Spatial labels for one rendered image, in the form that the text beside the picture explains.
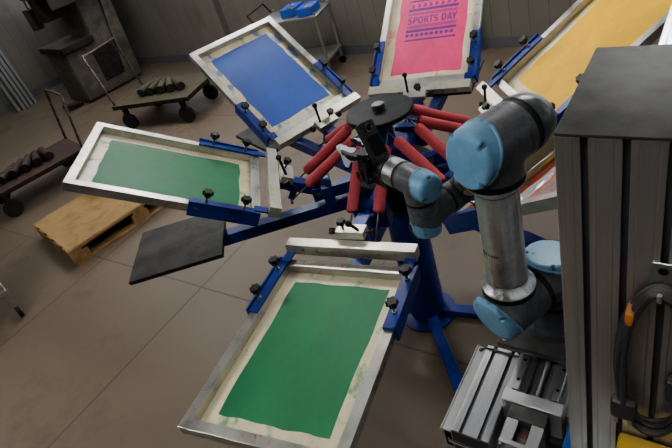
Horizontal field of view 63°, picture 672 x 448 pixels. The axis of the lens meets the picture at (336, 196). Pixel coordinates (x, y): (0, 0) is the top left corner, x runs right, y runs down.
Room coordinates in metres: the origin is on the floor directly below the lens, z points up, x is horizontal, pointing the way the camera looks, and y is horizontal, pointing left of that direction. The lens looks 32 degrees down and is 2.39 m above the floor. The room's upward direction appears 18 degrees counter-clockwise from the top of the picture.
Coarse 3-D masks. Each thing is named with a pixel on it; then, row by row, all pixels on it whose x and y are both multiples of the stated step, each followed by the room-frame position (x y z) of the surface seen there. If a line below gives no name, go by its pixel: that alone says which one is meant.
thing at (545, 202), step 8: (552, 192) 1.20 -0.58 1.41; (528, 200) 1.25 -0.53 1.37; (536, 200) 1.21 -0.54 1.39; (544, 200) 1.19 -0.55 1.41; (552, 200) 1.16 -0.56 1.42; (464, 208) 1.58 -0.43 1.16; (528, 208) 1.24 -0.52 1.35; (536, 208) 1.21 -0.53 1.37; (544, 208) 1.19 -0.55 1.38; (552, 208) 1.16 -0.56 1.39
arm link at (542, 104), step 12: (516, 96) 0.89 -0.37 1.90; (528, 96) 0.88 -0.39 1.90; (540, 96) 0.89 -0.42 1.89; (540, 108) 0.85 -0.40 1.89; (552, 108) 0.87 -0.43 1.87; (552, 120) 0.85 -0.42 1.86; (552, 132) 0.85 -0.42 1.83; (456, 180) 1.11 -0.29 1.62; (456, 192) 1.11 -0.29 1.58; (468, 192) 1.08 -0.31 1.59; (456, 204) 1.09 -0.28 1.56
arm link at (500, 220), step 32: (480, 128) 0.83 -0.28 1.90; (512, 128) 0.82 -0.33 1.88; (448, 160) 0.87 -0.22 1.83; (480, 160) 0.79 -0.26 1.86; (512, 160) 0.80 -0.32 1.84; (480, 192) 0.81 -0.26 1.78; (512, 192) 0.80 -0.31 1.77; (480, 224) 0.85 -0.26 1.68; (512, 224) 0.81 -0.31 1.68; (512, 256) 0.81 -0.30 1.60; (512, 288) 0.81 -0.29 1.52; (544, 288) 0.84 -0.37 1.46; (512, 320) 0.79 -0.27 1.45
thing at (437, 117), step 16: (416, 112) 2.29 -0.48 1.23; (432, 112) 2.29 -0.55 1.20; (448, 112) 2.31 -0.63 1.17; (336, 128) 2.48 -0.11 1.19; (352, 128) 2.36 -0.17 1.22; (384, 128) 2.15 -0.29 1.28; (416, 128) 2.12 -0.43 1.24; (432, 128) 2.17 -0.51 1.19; (448, 128) 2.16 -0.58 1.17; (336, 144) 2.30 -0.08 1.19; (352, 144) 2.18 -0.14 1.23; (400, 144) 2.05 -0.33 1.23; (432, 144) 2.04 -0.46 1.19; (320, 160) 2.31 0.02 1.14; (336, 160) 2.18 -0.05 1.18; (416, 160) 1.97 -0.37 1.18; (320, 176) 2.18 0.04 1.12; (352, 176) 2.05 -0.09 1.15; (352, 192) 2.00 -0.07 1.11; (384, 192) 1.93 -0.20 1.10; (352, 208) 1.95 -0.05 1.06; (384, 208) 1.89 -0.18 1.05
